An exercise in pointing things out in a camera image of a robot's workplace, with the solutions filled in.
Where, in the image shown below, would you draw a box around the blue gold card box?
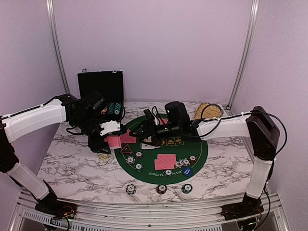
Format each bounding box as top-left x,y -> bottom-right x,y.
98,154 -> 113,162

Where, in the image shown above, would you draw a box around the teal chips row in case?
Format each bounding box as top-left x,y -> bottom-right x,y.
114,103 -> 121,115

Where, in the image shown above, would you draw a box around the red playing card deck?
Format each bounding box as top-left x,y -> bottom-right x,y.
104,136 -> 121,149

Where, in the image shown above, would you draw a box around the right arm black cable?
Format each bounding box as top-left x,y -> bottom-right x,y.
151,103 -> 288,224

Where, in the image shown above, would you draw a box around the teal chip stack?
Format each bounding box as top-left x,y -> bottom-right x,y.
181,184 -> 193,194

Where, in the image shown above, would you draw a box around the blue small blind button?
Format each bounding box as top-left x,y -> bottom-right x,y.
182,167 -> 193,177

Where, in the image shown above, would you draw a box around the red card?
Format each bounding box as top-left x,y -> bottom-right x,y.
157,154 -> 177,164
121,136 -> 137,143
158,118 -> 168,125

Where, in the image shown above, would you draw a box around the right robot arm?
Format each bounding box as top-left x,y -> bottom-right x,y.
129,101 -> 280,216

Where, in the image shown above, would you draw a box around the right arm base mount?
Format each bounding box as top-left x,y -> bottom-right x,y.
220,202 -> 264,220

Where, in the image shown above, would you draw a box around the green chips row in case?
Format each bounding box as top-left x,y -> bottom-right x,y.
107,102 -> 115,115

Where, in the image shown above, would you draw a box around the woven bamboo tray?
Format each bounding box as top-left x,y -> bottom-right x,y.
194,103 -> 223,120

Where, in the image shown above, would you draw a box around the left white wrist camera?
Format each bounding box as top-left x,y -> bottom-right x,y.
100,121 -> 120,136

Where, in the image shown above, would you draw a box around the red chips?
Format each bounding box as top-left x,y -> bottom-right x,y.
189,155 -> 197,163
135,151 -> 143,158

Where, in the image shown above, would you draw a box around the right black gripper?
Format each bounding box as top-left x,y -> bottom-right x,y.
129,120 -> 180,147

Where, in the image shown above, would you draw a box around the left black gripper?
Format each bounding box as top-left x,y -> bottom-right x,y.
72,114 -> 111,154

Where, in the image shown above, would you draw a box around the right aluminium frame post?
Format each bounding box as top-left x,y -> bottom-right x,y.
227,0 -> 260,110

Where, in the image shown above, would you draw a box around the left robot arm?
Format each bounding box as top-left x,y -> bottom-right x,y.
0,91 -> 120,216

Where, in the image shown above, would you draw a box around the face up community card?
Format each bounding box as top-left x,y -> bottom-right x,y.
143,137 -> 160,150
141,143 -> 148,150

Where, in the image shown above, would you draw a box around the black poker chip case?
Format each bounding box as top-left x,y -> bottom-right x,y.
77,70 -> 124,121

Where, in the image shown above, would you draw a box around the red black chip stack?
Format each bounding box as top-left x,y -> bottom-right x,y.
156,184 -> 167,194

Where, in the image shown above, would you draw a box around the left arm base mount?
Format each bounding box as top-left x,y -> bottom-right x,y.
35,201 -> 77,219

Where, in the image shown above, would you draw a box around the round green poker mat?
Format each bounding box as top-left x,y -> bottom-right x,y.
115,140 -> 209,185

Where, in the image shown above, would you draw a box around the black triangular dealer button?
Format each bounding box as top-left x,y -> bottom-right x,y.
120,144 -> 133,154

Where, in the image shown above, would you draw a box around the white chips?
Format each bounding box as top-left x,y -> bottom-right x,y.
126,156 -> 136,165
175,158 -> 190,168

